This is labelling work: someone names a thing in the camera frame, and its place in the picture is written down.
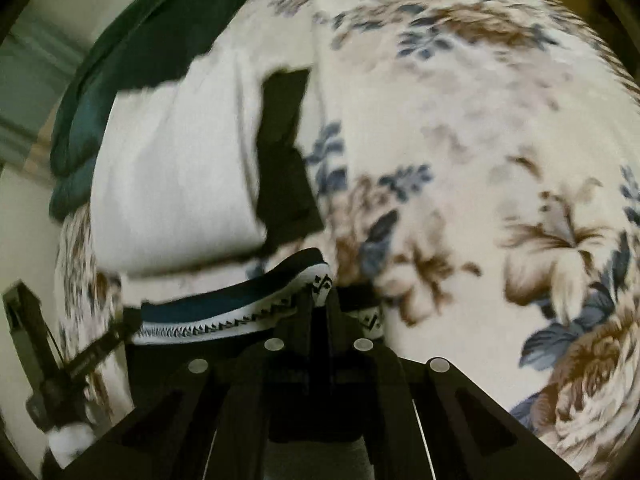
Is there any black folded cloth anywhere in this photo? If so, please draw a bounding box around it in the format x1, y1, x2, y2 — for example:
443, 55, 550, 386
255, 67, 326, 256

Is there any dark green pillow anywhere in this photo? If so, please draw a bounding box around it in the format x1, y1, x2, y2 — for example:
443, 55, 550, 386
49, 0, 253, 221

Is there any floral blanket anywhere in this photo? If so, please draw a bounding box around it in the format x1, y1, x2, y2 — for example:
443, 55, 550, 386
52, 0, 640, 480

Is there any dark garment with patterned trim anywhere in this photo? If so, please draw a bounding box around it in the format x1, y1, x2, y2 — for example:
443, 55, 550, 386
120, 247, 388, 426

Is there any white folded garment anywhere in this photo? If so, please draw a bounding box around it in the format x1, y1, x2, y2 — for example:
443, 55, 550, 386
90, 45, 316, 281

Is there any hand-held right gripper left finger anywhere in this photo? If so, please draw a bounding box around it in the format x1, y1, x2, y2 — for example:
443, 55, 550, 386
62, 292, 326, 480

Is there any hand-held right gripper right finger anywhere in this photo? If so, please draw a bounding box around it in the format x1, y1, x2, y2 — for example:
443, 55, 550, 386
326, 287, 581, 480

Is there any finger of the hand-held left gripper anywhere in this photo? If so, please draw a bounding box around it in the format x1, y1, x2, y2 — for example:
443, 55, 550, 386
65, 309, 144, 383
2, 282, 66, 391

